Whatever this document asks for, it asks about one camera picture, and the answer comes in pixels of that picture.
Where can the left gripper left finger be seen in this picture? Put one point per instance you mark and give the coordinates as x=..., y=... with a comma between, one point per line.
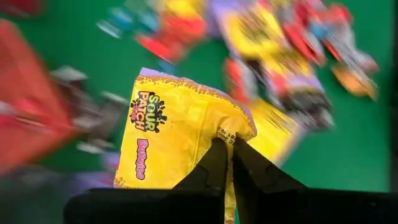
x=186, y=205

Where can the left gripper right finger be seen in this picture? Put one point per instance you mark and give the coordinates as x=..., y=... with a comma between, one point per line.
x=280, y=205

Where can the zebra striped chocolate bar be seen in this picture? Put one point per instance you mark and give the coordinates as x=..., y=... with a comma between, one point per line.
x=304, y=101
x=102, y=124
x=70, y=74
x=314, y=119

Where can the blue lollipop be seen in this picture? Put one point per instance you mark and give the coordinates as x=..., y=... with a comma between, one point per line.
x=166, y=66
x=148, y=20
x=119, y=17

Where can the orange yellow candy packet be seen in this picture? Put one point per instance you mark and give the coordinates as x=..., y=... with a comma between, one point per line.
x=351, y=81

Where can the purple yellow Sour Patch packet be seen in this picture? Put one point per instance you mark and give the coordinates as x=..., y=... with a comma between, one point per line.
x=248, y=34
x=289, y=67

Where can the purple blue candy packet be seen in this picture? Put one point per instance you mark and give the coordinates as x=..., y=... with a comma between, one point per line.
x=93, y=179

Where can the red white candy packet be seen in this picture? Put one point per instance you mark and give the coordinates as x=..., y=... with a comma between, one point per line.
x=239, y=81

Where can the orange plastic basket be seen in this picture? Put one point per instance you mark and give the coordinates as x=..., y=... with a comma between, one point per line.
x=28, y=93

